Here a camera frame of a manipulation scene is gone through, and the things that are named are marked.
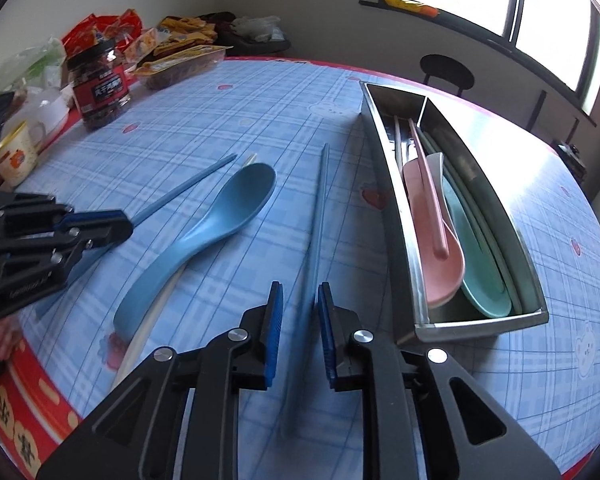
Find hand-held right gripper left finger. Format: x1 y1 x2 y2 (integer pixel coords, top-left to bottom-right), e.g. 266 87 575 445
35 281 285 480

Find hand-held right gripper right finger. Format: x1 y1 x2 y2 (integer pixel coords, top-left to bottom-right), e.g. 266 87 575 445
316 281 563 480

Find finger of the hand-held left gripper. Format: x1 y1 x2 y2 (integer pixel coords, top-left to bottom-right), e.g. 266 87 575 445
54 222 135 267
55 206 131 231

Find blue chopstick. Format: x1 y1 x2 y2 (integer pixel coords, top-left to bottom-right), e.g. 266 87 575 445
280 142 331 437
35 154 239 317

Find beige chopstick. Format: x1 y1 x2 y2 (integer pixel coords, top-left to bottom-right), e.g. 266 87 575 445
111 153 259 388

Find long metal utensil tray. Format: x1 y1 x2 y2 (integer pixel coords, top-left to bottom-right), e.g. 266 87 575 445
358 80 550 345

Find pink spoon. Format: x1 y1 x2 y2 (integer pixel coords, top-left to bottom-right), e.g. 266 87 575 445
402 157 467 309

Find blue spoon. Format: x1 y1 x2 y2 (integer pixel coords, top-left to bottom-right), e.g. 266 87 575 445
112 162 278 343

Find person's left hand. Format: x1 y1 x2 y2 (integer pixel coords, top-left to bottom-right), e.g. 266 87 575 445
0 319 25 362

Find yellow-rimmed printed mug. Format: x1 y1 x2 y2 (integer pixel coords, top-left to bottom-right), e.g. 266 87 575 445
0 121 46 187

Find white plastic container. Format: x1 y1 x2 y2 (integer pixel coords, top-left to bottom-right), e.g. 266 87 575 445
22 87 71 136

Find black-lidded snack jar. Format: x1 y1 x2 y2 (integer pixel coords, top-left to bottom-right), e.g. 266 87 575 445
66 40 132 131

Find green spoon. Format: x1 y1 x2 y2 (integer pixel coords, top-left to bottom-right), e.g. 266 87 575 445
440 170 513 319

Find clear green plastic bag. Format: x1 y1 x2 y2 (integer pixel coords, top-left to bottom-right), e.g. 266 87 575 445
0 37 66 98

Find yellow snack tray package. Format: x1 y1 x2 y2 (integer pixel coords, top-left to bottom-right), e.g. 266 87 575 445
130 45 233 91

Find red snack bags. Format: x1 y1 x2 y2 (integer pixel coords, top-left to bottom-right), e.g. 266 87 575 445
62 8 143 61

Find blue plaid tablecloth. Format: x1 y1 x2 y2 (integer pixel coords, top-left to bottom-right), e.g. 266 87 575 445
0 57 600 480

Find yellow snack packets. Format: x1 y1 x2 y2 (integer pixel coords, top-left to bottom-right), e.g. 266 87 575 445
157 15 218 46

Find white plastic bag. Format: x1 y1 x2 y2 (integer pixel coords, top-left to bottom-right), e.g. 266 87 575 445
230 15 283 43

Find round-backed black chair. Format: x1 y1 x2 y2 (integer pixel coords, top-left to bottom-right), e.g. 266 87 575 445
420 54 476 98

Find small black object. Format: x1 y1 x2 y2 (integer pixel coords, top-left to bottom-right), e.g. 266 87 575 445
555 142 588 188

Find dark window sill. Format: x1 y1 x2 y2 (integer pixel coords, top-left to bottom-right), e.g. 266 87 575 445
358 0 598 128

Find black chair frame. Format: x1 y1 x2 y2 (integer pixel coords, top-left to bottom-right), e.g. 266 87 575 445
525 90 581 148

